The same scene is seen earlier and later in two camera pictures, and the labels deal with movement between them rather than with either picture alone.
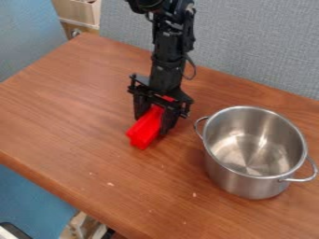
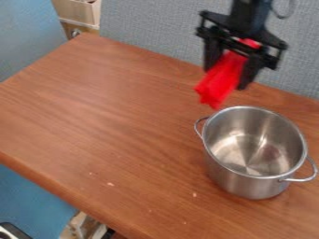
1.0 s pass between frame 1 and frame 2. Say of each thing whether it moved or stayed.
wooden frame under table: stayed
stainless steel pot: stayed
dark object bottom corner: stayed
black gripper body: moved
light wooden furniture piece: stayed
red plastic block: moved
